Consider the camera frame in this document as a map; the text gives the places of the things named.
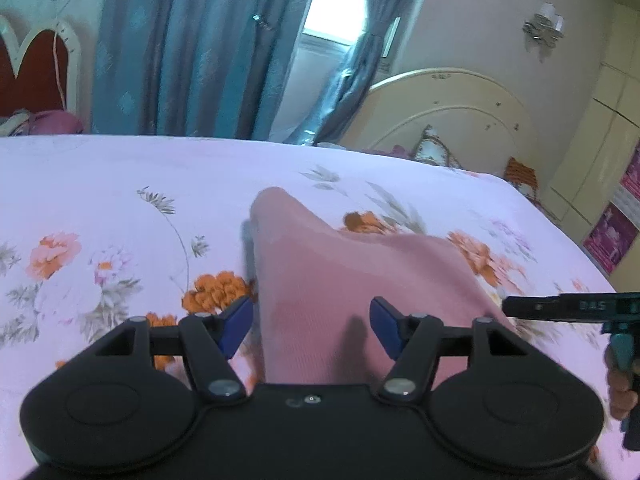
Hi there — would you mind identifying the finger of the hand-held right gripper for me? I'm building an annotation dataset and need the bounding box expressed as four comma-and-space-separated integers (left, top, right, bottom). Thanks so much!
500, 292, 640, 322

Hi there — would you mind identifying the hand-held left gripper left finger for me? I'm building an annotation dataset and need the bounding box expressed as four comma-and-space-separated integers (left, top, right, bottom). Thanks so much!
94, 296, 255, 403

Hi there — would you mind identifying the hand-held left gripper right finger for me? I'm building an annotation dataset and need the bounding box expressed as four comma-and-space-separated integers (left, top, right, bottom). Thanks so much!
369, 296, 530, 403

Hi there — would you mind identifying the pink knit garment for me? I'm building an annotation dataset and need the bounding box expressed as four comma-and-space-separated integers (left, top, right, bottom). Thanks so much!
247, 186, 521, 393

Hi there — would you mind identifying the person's right hand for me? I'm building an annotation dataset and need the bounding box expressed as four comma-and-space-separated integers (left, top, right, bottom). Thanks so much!
603, 344, 638, 422

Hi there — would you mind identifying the orange patterned pillow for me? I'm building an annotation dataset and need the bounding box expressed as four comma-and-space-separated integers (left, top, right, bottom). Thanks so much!
504, 156, 540, 197

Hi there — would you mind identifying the floral bedsheet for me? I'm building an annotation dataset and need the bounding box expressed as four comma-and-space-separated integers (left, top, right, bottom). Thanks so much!
0, 133, 640, 480

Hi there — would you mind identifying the cream wardrobe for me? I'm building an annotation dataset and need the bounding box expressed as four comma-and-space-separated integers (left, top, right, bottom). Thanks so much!
549, 60, 640, 281

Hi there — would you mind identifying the white floral pillow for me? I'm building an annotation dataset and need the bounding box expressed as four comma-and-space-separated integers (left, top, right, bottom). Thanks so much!
414, 124, 463, 168

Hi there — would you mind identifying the cream bed headboard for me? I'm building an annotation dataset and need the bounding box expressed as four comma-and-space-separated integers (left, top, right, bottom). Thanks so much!
340, 66, 543, 181

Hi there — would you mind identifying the tied blue curtain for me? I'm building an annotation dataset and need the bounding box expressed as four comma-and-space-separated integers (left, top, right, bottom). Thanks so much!
314, 0, 443, 145

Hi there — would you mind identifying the purple bedding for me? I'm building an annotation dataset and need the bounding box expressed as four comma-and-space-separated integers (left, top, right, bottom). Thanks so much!
0, 109, 85, 137

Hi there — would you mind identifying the wide blue curtain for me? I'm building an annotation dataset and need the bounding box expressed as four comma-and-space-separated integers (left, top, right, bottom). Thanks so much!
91, 0, 328, 140

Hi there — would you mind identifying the window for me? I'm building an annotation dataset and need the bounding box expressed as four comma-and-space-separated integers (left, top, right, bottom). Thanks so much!
299, 0, 402, 58

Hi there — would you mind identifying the pink wall poster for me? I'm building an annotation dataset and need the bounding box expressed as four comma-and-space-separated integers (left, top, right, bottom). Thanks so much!
582, 202, 640, 277
619, 141, 640, 200

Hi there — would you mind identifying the wall lamp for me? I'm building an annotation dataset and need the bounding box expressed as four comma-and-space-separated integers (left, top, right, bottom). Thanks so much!
522, 2, 567, 52

